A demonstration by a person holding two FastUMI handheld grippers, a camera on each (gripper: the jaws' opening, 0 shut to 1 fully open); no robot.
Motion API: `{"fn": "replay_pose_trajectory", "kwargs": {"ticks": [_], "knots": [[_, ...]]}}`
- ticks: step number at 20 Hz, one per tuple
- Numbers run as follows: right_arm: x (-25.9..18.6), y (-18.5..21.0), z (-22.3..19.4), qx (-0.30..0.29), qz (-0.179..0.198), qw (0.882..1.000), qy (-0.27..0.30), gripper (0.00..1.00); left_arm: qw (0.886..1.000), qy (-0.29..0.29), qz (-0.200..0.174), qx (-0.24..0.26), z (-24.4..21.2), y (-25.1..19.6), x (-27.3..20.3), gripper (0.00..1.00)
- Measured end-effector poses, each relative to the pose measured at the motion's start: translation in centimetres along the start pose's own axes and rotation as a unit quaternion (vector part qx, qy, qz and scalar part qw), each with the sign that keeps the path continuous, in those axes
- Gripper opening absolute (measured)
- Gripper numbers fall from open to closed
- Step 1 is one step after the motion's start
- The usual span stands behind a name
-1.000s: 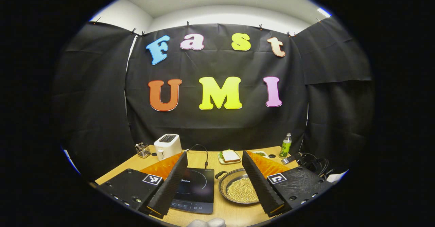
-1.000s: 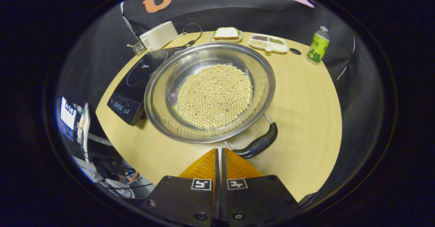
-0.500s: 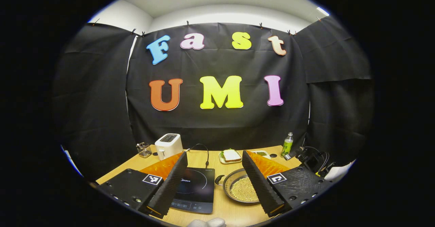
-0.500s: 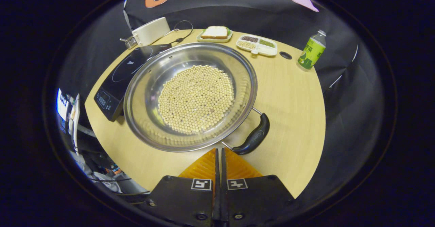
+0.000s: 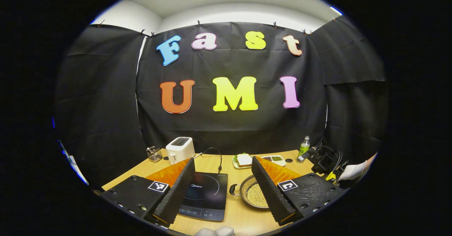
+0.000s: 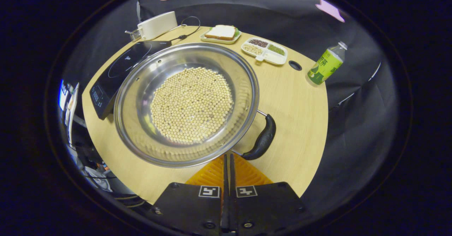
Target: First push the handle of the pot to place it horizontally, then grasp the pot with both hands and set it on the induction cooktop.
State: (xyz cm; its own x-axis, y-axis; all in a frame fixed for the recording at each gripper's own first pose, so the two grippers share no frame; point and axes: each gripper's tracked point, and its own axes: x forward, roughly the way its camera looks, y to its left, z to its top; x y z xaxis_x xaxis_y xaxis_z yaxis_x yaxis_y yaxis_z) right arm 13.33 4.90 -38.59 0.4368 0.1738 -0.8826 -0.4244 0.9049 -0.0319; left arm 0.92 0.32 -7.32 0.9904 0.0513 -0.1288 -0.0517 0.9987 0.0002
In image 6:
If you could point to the green label drink bottle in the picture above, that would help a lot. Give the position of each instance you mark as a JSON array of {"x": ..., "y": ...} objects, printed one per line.
[{"x": 325, "y": 66}]

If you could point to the white divided tray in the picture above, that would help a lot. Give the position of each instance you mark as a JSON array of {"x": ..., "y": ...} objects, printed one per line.
[{"x": 273, "y": 57}]

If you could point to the portion of dark red beans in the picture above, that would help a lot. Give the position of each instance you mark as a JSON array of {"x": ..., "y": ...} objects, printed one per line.
[{"x": 258, "y": 43}]

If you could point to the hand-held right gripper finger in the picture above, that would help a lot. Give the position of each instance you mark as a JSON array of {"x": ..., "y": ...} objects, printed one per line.
[
  {"x": 225, "y": 200},
  {"x": 232, "y": 200}
]

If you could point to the white toaster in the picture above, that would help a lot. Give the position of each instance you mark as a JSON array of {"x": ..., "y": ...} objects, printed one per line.
[{"x": 157, "y": 25}]

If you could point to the white rectangular plate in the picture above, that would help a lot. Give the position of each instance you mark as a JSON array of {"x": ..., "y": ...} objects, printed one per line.
[{"x": 219, "y": 41}]

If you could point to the portion of pale beans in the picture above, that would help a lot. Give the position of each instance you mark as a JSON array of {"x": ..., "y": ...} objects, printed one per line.
[{"x": 253, "y": 49}]

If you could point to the white bread sandwich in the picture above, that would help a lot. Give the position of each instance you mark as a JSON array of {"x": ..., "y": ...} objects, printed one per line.
[{"x": 221, "y": 32}]

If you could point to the black induction cooktop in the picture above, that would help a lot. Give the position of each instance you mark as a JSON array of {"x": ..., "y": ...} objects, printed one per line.
[{"x": 123, "y": 64}]

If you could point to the pile of soybeans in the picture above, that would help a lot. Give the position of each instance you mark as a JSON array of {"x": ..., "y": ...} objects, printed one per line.
[{"x": 192, "y": 105}]

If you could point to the portion of green beans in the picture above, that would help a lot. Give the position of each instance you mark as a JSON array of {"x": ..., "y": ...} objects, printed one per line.
[{"x": 276, "y": 49}]

